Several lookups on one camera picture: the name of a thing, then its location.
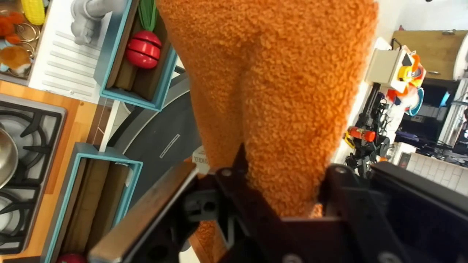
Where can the orange fluffy towel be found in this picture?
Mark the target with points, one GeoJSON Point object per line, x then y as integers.
{"type": "Point", "coordinates": [293, 96]}

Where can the orange translucent toy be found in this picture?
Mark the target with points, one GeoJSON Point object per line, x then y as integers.
{"type": "Point", "coordinates": [9, 23]}

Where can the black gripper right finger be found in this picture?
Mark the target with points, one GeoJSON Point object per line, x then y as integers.
{"type": "Point", "coordinates": [351, 204]}

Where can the white dish drying rack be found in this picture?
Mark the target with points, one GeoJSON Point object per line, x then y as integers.
{"type": "Point", "coordinates": [63, 62]}

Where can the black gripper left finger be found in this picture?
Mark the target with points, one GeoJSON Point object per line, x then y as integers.
{"type": "Point", "coordinates": [241, 169]}

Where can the yellow toy corn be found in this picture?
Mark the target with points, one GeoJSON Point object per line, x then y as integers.
{"type": "Point", "coordinates": [34, 8]}

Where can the steel cooking pot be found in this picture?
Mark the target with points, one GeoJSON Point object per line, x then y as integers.
{"type": "Point", "coordinates": [6, 160]}

